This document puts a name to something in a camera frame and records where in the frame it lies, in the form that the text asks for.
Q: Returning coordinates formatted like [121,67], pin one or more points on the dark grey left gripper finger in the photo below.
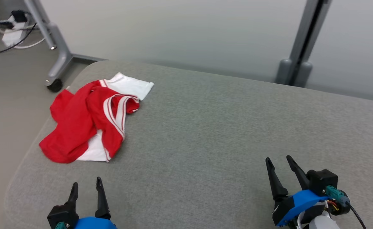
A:
[102,203]
[73,197]

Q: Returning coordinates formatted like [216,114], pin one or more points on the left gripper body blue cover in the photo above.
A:
[94,223]

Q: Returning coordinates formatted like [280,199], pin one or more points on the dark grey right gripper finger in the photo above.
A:
[277,184]
[299,173]

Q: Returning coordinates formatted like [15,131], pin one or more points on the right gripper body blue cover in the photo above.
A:
[296,203]

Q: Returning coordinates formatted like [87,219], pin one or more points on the red white basketball jersey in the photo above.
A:
[75,127]

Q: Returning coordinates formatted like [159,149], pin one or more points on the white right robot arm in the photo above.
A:
[323,223]

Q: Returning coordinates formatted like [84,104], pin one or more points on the black caster wheel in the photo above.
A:
[54,85]

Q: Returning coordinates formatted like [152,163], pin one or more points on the grey metal desk leg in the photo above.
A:
[57,47]

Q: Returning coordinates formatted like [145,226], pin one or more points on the black power adapter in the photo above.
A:
[18,16]

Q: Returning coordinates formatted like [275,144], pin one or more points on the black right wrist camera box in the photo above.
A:
[321,181]

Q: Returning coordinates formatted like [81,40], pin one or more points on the teal left camera connector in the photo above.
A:
[60,226]

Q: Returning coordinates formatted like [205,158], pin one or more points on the teal camera connector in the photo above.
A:
[336,194]
[60,226]

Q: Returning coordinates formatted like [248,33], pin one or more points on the teal right camera connector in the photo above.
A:
[336,194]

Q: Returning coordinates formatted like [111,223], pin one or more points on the grey partition post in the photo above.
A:
[302,41]

